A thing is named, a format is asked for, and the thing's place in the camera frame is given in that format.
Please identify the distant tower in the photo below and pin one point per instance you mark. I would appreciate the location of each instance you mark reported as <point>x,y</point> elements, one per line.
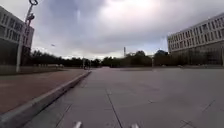
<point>124,51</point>

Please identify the row of dark trees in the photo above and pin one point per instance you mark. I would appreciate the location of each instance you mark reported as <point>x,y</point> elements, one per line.
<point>133,60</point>

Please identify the grey slab pavement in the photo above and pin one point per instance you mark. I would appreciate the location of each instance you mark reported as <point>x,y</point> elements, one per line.
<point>140,93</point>

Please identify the robot's own part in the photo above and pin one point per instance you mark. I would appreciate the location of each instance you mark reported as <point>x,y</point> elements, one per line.
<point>77,125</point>
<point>135,126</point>

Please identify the grey stone kerb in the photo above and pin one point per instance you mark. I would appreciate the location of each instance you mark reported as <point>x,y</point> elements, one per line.
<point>40,101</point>

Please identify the pale building with window rows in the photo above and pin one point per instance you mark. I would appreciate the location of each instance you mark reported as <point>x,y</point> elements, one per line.
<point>200,40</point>

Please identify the reddish brown paved ground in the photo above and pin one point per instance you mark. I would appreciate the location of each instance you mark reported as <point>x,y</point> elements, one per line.
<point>23,87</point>

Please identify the grey building with window rows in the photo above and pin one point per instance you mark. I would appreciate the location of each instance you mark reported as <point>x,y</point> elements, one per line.
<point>10,36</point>

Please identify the pale lamp post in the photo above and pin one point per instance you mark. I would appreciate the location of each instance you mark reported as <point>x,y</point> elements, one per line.
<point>20,43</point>

